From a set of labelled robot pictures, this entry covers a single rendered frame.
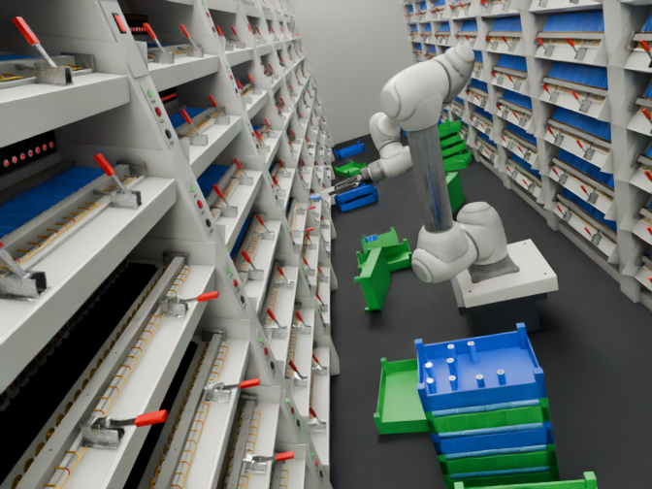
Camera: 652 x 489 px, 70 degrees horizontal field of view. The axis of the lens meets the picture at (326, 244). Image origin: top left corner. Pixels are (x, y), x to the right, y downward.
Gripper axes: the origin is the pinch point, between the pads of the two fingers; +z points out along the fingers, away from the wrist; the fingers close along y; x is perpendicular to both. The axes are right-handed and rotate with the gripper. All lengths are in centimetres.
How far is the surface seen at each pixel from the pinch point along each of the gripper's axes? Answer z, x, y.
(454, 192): -61, -60, 91
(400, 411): 1, -63, -71
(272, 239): 14, 11, -60
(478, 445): -22, -49, -106
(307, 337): 20, -27, -62
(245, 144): 11, 40, -43
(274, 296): 22, -5, -65
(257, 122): 20, 38, 27
